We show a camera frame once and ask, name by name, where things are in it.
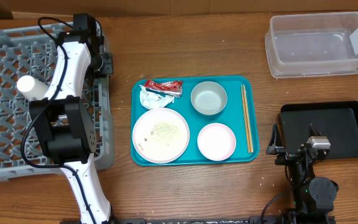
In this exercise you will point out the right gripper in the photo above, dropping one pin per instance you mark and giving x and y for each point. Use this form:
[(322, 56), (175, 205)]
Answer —
[(291, 152)]

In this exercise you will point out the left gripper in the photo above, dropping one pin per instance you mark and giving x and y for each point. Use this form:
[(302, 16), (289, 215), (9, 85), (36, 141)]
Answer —
[(109, 70)]

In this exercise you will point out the white paper cup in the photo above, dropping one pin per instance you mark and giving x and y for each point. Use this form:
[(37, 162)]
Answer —
[(31, 88)]

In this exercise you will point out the grey bowl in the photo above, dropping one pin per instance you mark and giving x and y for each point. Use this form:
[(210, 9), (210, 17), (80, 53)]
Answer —
[(208, 98)]

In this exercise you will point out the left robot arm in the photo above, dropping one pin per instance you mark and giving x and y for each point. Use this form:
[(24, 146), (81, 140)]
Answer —
[(61, 121)]

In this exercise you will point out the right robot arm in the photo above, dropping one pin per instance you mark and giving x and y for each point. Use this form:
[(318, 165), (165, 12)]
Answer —
[(313, 196)]

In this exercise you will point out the grey dishwasher rack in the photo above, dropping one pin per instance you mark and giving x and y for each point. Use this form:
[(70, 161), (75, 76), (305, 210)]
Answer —
[(29, 51)]

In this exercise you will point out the right wooden chopstick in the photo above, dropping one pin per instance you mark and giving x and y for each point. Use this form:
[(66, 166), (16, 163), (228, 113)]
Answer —
[(249, 133)]

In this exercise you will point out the black plastic tray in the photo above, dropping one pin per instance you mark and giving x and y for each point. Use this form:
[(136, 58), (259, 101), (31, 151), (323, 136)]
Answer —
[(338, 121)]

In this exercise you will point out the crumpled white napkin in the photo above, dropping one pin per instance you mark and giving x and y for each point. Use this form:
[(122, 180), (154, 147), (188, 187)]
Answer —
[(151, 100)]

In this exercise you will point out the red foil snack wrapper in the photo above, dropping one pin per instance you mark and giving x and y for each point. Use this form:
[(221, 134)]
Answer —
[(172, 88)]

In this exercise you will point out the large white plate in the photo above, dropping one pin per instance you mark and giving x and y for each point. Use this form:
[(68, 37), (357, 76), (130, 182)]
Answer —
[(160, 135)]

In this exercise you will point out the clear plastic container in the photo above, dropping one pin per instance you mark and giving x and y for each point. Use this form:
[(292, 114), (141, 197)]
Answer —
[(312, 45)]

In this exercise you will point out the teal plastic tray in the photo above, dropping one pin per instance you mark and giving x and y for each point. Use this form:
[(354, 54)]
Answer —
[(232, 116)]

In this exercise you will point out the brown cardboard backdrop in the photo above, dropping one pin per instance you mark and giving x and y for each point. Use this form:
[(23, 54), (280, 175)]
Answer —
[(170, 7)]

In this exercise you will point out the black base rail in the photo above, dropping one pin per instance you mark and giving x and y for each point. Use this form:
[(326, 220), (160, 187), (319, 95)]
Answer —
[(197, 221)]

